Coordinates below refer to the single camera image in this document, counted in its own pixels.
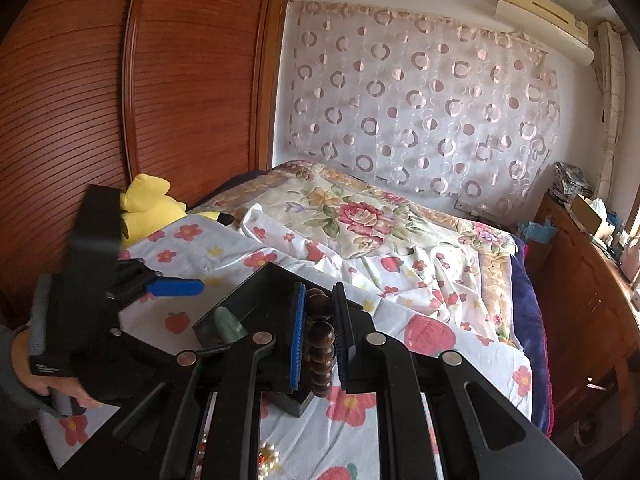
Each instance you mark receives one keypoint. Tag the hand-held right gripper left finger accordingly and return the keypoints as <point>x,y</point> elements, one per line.
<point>298,340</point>

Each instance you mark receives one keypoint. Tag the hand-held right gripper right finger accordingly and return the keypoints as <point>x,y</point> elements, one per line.
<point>344,340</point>

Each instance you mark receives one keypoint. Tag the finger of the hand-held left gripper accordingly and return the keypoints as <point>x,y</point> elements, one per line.
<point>175,287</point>

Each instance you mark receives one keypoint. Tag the black jewelry box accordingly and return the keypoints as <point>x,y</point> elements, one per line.
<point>250,305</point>

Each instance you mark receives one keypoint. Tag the person's left hand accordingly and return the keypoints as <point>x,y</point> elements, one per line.
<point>50,385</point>

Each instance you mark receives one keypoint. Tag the pale green bangle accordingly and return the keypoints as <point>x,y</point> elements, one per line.
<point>227,322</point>

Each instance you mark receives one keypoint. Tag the yellow plush toy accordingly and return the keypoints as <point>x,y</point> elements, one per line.
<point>145,210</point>

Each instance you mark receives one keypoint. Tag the strawberry print bedsheet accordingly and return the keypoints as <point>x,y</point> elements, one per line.
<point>430,310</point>

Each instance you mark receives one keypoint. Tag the pearl brooch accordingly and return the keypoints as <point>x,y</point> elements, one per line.
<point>268,458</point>

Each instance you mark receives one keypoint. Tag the floral quilt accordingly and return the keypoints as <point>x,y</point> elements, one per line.
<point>350,215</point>

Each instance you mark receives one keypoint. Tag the wooden slatted wardrobe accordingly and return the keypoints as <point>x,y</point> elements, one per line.
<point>125,85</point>

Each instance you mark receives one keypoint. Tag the blue plastic bag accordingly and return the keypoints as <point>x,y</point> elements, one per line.
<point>536,230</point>

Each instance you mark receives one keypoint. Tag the long wooden cabinet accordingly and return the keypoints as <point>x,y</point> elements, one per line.
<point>585,300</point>

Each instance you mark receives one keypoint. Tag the sheer circle-print curtain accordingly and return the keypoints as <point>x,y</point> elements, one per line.
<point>415,105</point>

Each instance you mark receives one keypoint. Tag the stack of folded cloth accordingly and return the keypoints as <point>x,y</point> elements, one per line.
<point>570,180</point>

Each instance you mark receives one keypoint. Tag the cardboard tissue box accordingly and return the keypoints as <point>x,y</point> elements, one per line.
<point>592,215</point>

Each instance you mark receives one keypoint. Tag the beige window curtain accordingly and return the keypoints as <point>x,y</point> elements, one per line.
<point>609,100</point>

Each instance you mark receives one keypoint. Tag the wall socket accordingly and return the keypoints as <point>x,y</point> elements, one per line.
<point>462,205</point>

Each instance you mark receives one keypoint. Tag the wall air conditioner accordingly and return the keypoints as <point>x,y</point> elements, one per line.
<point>542,22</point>

